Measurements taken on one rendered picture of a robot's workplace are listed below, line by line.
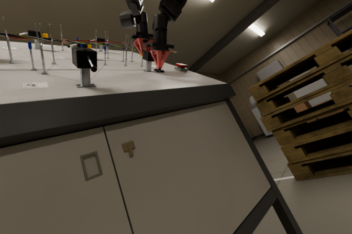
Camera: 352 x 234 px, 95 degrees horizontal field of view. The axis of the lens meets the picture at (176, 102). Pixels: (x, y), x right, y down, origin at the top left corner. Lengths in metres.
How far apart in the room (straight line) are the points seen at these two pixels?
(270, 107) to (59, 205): 1.79
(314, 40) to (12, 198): 6.70
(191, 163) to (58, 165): 0.34
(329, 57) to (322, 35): 4.85
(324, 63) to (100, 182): 1.77
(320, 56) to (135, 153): 1.68
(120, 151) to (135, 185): 0.09
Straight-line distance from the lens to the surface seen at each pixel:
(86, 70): 0.50
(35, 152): 0.43
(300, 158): 1.93
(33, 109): 0.41
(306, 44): 6.66
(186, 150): 0.53
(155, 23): 0.70
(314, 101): 5.61
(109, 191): 0.42
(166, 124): 0.52
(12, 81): 0.57
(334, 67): 1.85
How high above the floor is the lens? 0.67
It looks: 16 degrees up
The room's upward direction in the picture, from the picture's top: 23 degrees counter-clockwise
